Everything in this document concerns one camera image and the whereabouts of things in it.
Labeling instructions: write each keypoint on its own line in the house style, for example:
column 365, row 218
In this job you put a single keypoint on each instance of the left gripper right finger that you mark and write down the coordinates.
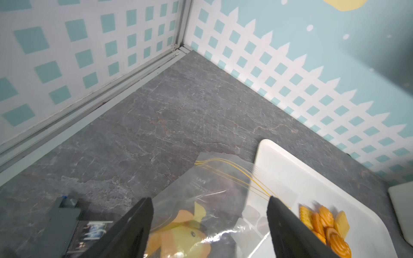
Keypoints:
column 290, row 237

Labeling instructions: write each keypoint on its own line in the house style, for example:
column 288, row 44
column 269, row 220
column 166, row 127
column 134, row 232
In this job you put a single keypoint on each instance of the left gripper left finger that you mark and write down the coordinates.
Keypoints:
column 128, row 237

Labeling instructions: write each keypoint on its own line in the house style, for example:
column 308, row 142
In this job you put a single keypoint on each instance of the ziploc bag with cookies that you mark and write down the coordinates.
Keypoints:
column 217, row 209

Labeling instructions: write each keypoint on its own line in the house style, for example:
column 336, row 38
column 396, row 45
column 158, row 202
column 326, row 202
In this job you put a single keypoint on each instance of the pile of poured cookies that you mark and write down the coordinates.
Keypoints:
column 330, row 230

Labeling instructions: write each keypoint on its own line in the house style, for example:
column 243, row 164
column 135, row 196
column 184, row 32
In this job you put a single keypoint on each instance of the white plastic tray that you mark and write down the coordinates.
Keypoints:
column 284, row 176

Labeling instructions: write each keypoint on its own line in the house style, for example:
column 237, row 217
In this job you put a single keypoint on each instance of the brown lid storage box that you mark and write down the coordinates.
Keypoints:
column 402, row 200

